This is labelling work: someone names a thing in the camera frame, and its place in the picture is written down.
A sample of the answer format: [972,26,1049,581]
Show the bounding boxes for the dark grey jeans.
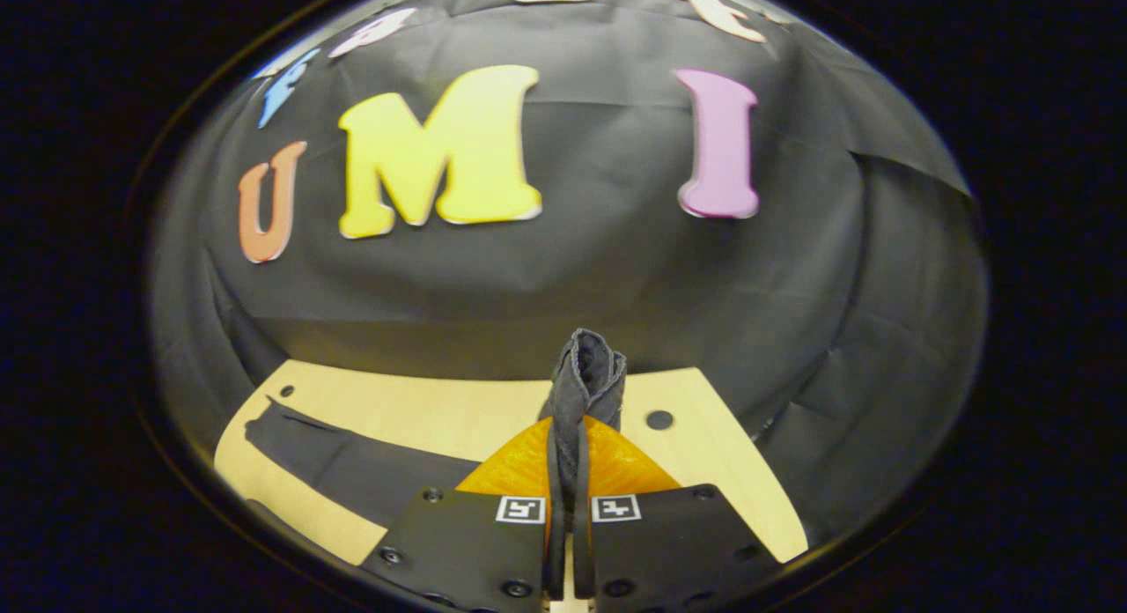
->
[245,329,629,596]

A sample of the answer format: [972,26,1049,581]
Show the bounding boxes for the black backdrop cloth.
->
[145,0,989,543]

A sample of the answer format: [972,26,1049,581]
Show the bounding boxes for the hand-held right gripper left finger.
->
[365,417,565,613]

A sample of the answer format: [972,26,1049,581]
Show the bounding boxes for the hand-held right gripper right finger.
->
[573,417,781,612]

